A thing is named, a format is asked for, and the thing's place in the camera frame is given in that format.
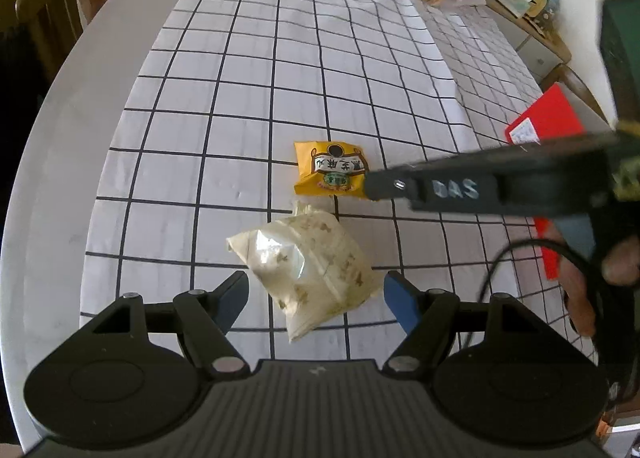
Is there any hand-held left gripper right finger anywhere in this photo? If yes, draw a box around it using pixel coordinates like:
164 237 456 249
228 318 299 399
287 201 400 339
381 269 543 381

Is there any black cable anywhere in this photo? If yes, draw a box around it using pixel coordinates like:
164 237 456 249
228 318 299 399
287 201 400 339
478 237 606 320

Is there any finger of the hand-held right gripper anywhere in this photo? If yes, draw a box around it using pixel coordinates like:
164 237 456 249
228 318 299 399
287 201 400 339
363 164 421 202

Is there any red cardboard box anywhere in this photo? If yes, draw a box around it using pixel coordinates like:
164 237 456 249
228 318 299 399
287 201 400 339
503 84 614 282

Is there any cream patterned snack packet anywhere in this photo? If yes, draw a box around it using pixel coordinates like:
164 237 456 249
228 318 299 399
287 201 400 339
225 200 384 344

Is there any yellow snack packet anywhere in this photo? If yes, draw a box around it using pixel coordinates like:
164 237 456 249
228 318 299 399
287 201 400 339
292 139 374 199

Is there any bare wooden chair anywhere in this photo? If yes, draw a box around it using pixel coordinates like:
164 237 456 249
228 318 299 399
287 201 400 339
539 63 609 122

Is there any white cabinet with wooden top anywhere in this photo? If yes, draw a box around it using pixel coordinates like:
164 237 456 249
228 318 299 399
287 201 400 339
482 0 574 85

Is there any person's right hand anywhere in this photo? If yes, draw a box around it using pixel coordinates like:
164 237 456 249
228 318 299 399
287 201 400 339
562 237 640 340

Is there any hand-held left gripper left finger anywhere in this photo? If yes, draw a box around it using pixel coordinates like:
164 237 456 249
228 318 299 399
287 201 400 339
87 271 251 381

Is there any wooden chair with cloth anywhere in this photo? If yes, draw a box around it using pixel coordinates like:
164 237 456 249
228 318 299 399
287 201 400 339
14 0 167 85

